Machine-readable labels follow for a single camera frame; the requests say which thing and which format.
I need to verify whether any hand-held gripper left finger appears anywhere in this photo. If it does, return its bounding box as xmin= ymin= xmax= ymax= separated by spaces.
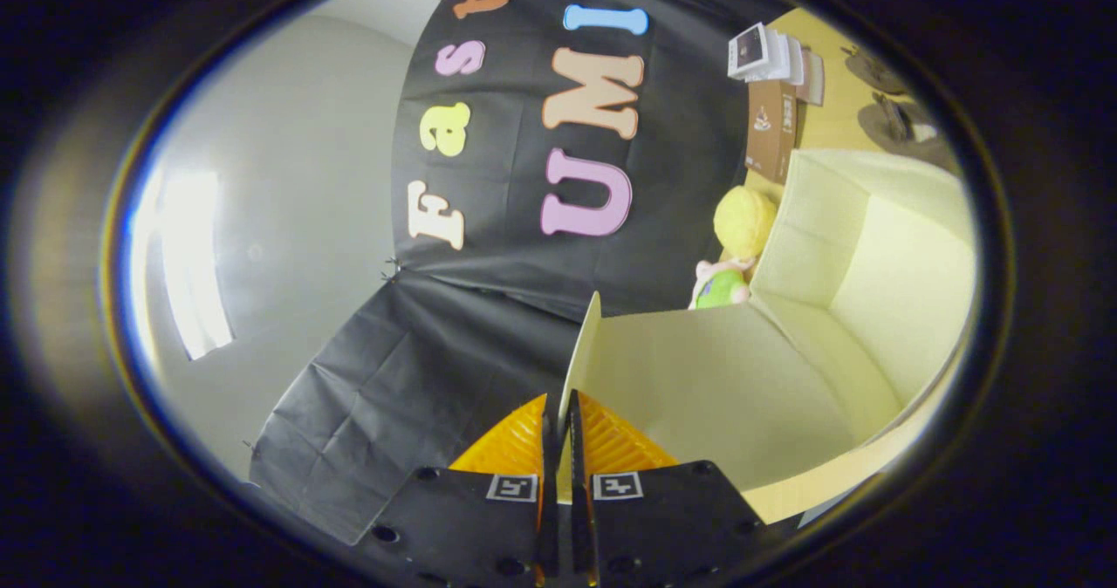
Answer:
xmin=353 ymin=393 xmax=560 ymax=588

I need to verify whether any brown book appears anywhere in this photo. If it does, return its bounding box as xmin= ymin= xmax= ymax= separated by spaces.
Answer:
xmin=744 ymin=80 xmax=799 ymax=186

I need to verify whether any white portrait cover book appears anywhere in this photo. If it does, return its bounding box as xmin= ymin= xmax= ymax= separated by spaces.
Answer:
xmin=727 ymin=23 xmax=773 ymax=80

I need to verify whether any brown fuzzy bow shoe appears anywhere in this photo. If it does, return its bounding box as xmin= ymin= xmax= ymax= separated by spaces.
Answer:
xmin=842 ymin=45 xmax=908 ymax=96
xmin=857 ymin=95 xmax=939 ymax=154

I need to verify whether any ceiling light panel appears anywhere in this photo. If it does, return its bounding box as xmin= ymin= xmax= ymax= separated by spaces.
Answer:
xmin=157 ymin=169 xmax=235 ymax=362

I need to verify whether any pink and green plush toy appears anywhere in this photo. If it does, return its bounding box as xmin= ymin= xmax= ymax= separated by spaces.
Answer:
xmin=689 ymin=256 xmax=756 ymax=311

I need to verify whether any yellow round plush cushion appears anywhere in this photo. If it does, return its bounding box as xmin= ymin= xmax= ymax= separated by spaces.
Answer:
xmin=713 ymin=185 xmax=778 ymax=262

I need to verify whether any pink book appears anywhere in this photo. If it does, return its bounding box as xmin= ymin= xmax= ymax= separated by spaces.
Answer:
xmin=796 ymin=47 xmax=826 ymax=106

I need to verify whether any black backdrop cloth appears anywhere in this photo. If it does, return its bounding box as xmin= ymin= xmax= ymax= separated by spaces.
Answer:
xmin=249 ymin=0 xmax=795 ymax=545

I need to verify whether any plain white book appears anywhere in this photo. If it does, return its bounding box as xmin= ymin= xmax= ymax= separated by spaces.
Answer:
xmin=768 ymin=31 xmax=808 ymax=85

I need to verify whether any beige fabric storage box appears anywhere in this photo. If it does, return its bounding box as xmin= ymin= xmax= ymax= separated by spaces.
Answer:
xmin=558 ymin=147 xmax=978 ymax=528

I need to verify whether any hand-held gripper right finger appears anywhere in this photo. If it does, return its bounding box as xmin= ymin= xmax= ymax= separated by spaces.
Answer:
xmin=567 ymin=389 xmax=769 ymax=588

